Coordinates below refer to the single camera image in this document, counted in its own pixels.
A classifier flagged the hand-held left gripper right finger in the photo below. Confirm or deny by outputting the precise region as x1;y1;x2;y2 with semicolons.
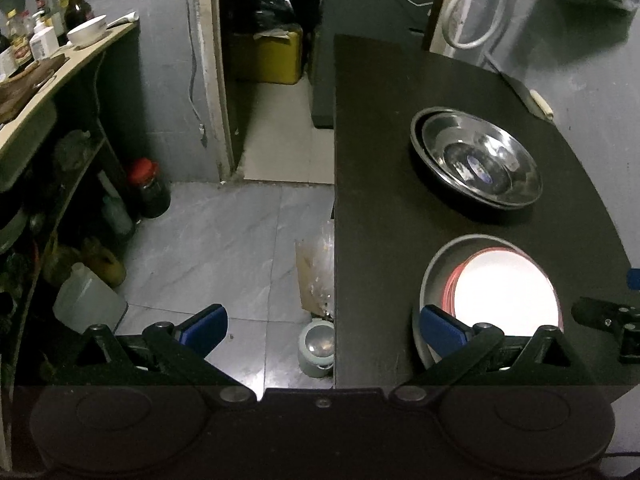
389;304;597;405

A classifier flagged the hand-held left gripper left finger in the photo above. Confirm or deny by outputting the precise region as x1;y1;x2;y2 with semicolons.
75;303;257;405

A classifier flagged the white plate with red rim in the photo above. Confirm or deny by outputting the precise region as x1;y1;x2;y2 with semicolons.
445;246;564;335

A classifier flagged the steel plate with sticker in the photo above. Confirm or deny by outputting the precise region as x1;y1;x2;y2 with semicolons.
421;112;543;205

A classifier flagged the steel bowl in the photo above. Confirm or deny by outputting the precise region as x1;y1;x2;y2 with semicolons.
409;106;544;210

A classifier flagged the yellow oil jug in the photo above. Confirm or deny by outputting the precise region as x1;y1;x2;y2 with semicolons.
81;236;127;287

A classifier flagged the white plastic jug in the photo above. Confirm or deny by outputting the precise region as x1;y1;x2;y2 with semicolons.
52;262;129;335

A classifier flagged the clear plastic bag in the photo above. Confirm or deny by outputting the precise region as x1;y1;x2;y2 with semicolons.
294;219;335;319

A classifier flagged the greenish plastic bottle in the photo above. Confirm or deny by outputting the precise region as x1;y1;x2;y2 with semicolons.
97;170;136;242

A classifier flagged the dark jar with red cap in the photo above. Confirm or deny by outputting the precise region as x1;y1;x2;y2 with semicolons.
125;158;172;220

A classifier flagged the yellow box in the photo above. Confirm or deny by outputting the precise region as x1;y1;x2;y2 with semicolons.
234;27;304;85

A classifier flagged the beige kitchen counter shelf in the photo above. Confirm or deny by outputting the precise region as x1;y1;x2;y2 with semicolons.
0;22;141;411

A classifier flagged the wooden cutting board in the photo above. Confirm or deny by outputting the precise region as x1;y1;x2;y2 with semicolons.
0;54;69;123

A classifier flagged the dark cabinet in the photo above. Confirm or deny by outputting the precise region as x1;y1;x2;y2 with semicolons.
310;0;442;129

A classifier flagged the white ceramic bowl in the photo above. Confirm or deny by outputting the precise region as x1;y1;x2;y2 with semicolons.
66;15;109;49

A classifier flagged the black plastic bag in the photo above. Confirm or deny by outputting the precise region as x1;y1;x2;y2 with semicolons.
227;0;301;41

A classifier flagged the white pump bottle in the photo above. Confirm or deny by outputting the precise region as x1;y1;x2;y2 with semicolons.
29;10;60;59

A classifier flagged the jar with red label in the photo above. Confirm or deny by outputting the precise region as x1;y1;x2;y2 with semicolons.
9;10;34;67

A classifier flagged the dark glass bottle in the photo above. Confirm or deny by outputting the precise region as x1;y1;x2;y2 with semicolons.
65;0;94;32

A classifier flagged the white handled knife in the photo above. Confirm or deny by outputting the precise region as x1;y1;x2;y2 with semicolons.
500;72;555;122

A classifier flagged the grey wall cable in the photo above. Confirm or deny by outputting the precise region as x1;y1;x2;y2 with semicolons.
182;0;209;147

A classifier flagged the thick white hose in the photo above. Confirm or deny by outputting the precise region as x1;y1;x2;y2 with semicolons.
442;0;511;51

